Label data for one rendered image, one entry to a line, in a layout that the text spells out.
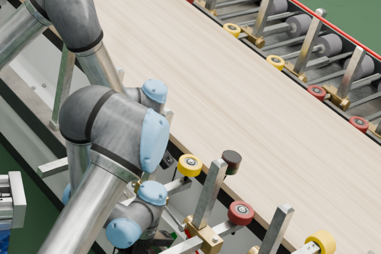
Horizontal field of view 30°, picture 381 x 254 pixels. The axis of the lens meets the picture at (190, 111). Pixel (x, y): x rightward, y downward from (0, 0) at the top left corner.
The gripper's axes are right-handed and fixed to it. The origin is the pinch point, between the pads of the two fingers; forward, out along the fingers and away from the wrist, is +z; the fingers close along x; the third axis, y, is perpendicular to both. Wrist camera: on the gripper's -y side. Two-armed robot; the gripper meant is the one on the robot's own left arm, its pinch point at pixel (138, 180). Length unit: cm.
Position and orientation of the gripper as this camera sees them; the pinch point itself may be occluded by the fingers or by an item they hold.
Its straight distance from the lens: 223.6
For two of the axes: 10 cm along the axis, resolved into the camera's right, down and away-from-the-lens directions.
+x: -4.7, 4.1, -7.8
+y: -8.5, -4.5, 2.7
